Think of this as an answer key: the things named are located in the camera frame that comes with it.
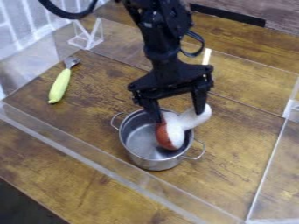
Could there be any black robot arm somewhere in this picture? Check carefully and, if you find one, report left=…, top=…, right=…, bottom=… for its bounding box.
left=115, top=0, right=214, bottom=123

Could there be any silver metal pot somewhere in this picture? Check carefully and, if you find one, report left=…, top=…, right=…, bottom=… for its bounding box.
left=109, top=109, right=206, bottom=171

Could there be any black cable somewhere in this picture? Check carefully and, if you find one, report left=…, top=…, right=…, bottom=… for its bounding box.
left=179, top=29, right=206, bottom=59

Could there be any black bar on table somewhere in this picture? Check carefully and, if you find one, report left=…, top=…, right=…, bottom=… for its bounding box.
left=190, top=3, right=267, bottom=27

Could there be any white plush mushroom red cap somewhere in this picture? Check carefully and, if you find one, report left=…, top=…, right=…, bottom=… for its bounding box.
left=155, top=104, right=211, bottom=151

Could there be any yellow handled metal peeler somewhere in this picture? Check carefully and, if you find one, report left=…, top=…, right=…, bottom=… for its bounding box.
left=48, top=57, right=80, bottom=104

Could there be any clear acrylic triangular stand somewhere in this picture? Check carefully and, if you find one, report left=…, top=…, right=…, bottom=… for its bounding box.
left=68, top=17, right=104, bottom=50

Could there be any clear acrylic tray wall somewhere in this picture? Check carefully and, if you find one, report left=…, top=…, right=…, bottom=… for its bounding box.
left=0, top=101, right=299, bottom=224

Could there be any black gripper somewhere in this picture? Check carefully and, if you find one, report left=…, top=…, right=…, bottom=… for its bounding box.
left=127, top=49, right=214, bottom=123

